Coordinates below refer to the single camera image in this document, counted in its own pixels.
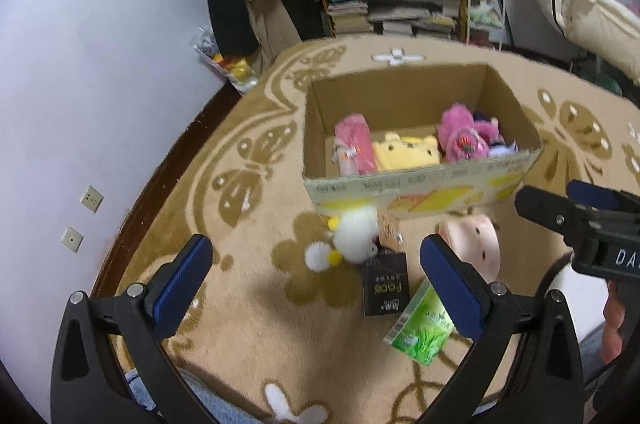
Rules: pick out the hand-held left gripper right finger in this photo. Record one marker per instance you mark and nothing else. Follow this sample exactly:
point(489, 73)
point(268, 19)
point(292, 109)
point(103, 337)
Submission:
point(450, 289)

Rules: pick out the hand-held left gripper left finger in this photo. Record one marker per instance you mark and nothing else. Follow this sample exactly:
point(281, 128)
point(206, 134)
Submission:
point(182, 284)

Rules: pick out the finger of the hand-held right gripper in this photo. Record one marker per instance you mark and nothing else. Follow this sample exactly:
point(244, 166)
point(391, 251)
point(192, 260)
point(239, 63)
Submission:
point(592, 194)
point(545, 209)

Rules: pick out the green tissue pack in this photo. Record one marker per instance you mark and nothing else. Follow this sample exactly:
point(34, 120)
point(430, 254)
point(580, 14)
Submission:
point(420, 329)

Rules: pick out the pink pig plush toy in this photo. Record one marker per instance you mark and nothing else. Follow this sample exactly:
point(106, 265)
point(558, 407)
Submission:
point(475, 244)

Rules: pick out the black packet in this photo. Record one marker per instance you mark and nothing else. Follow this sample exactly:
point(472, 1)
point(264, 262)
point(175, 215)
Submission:
point(385, 284)

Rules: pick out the purple haired plush doll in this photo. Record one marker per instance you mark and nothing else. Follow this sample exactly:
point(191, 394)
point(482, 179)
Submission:
point(500, 148)

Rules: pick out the cardboard box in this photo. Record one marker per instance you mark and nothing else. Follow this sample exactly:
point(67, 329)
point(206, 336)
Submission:
point(425, 196)

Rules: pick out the magenta bear plush toy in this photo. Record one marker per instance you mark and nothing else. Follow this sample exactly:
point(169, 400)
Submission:
point(460, 138)

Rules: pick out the white duck plush toy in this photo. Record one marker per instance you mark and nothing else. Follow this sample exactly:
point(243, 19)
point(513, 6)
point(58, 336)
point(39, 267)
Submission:
point(352, 234)

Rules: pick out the yellow plush toy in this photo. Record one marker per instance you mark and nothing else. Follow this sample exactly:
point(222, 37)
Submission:
point(405, 151)

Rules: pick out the pink towel pack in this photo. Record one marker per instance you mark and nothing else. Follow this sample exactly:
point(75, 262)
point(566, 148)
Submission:
point(355, 143)

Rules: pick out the person's right hand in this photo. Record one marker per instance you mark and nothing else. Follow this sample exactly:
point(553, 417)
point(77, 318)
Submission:
point(614, 324)

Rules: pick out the black and white plush toy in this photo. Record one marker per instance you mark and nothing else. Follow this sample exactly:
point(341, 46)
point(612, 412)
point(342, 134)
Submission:
point(575, 299)

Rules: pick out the small peach packet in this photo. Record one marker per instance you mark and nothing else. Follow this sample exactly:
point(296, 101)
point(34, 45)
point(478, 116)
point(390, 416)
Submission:
point(389, 229)

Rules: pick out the beige flower pattern carpet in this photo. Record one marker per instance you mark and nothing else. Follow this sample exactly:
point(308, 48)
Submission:
point(280, 304)

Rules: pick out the person's right jeans leg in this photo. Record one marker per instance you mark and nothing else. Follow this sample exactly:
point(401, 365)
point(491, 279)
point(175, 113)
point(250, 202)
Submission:
point(590, 354)

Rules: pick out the person's jeans leg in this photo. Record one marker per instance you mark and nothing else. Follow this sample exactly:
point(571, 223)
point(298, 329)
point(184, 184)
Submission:
point(590, 354)
point(210, 404)

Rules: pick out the person's left jeans leg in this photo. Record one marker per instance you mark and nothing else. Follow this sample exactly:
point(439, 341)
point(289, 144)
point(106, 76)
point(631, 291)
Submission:
point(210, 404)

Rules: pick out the green and white cloth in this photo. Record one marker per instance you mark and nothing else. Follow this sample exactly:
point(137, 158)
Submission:
point(482, 11)

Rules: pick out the clear plastic bag of toys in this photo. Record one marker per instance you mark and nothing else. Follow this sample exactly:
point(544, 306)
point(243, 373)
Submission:
point(235, 68)

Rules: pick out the wide stack of books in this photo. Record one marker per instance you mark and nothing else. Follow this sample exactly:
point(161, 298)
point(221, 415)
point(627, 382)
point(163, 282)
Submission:
point(415, 18)

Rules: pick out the narrow stack of books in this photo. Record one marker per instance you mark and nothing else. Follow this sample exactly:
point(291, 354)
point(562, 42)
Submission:
point(347, 18)

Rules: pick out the beige hanging coat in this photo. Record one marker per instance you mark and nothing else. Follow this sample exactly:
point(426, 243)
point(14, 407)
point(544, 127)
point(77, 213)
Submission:
point(280, 18)

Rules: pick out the white wall socket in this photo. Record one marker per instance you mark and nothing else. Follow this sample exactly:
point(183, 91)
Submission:
point(91, 199)
point(71, 239)

